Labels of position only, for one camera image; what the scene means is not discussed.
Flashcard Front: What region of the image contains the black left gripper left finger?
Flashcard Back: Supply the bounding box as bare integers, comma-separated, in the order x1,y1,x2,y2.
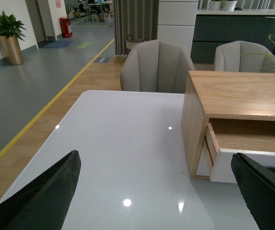
0,150,81,230

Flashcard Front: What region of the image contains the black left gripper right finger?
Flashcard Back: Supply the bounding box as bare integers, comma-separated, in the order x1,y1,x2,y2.
231,153,275,230

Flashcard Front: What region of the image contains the white drawer with black handle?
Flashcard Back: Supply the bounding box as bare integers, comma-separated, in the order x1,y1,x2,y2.
205,118,275,183

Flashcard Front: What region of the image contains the wooden drawer cabinet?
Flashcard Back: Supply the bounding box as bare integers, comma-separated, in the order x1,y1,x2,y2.
181,71,275,180

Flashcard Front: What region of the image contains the right grey armchair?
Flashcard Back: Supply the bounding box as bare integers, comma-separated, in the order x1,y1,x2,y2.
214,41,275,73

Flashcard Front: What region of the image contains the grey armchair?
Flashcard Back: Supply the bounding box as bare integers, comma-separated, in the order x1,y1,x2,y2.
214,41,275,73
120,40,195,93

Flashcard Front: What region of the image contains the dark grey counter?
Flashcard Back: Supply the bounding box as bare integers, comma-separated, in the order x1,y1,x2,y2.
191,10,275,64

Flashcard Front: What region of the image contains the left grey armchair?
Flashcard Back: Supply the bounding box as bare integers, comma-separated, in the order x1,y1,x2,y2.
120,40,195,93

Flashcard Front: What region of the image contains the potted plant in gold pot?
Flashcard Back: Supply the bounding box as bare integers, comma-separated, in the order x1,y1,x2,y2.
0,12,25,66

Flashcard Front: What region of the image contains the red fire extinguisher box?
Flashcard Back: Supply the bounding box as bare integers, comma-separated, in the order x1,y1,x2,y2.
59,17,72,38

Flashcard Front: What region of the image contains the woven basket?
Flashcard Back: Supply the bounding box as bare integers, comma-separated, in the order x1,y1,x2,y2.
126,34,147,50

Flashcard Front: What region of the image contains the white plant pot on counter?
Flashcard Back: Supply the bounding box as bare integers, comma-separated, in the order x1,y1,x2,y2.
224,0,237,12

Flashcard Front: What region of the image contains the white pillar cabinet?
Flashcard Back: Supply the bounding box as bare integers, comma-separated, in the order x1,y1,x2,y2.
157,0,198,53

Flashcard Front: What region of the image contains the grey curtain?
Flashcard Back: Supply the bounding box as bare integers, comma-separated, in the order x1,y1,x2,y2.
113,0,159,56

